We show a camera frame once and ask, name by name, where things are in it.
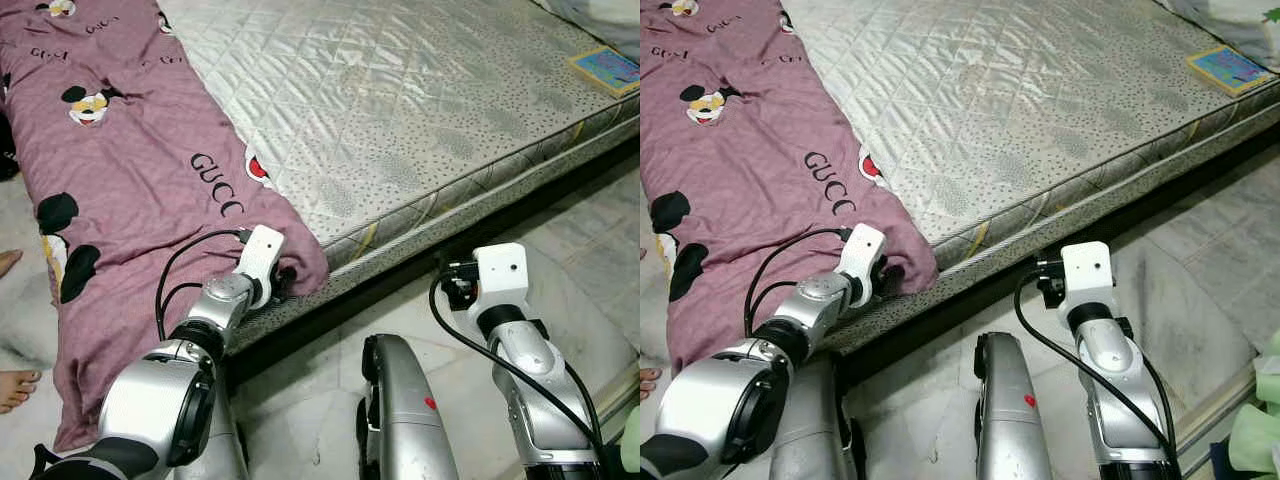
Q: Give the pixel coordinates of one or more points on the silver right robot leg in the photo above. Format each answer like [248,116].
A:
[405,420]
[1015,420]

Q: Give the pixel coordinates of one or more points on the black bag with white print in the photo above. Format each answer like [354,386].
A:
[6,140]

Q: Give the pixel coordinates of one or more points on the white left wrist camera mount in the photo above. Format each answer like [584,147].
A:
[262,255]
[862,255]

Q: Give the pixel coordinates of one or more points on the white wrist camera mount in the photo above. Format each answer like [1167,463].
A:
[862,255]
[1088,275]
[503,275]
[262,255]

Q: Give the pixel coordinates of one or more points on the person in black shorts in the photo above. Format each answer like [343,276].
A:
[18,388]
[650,380]

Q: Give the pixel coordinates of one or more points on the purple cartoon print blanket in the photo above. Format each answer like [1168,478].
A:
[740,170]
[130,170]

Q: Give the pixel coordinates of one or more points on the pale green plastic bag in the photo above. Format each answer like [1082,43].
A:
[1258,420]
[631,440]

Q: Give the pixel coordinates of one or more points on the colourful children's book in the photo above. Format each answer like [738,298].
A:
[607,70]
[1230,70]

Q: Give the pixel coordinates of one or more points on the grey quilted mattress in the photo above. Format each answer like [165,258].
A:
[1020,110]
[400,110]

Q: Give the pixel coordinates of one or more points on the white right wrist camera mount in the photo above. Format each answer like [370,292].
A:
[503,275]
[1088,275]

